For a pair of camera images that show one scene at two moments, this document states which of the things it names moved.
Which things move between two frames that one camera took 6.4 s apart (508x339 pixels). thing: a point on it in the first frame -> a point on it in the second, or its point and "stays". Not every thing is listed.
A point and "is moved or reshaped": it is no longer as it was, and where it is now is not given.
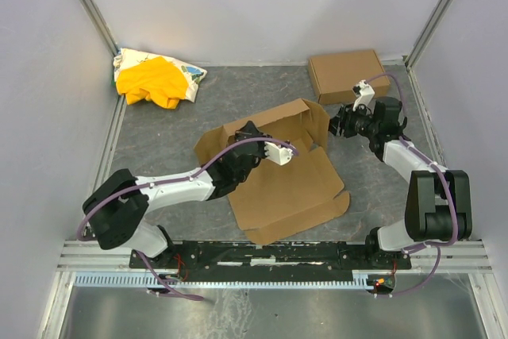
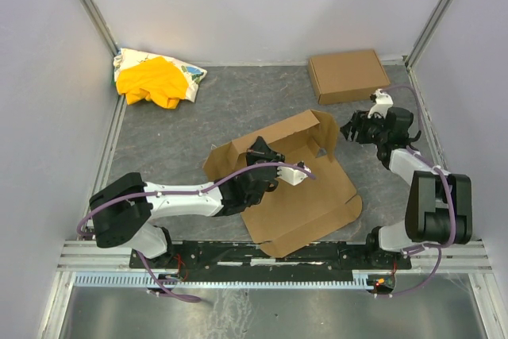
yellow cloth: (155, 78) stays
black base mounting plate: (271, 260) stays
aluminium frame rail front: (91, 257) stays
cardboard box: (273, 198) is moved or reshaped
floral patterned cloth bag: (126, 56) stays
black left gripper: (249, 137) -> (261, 156)
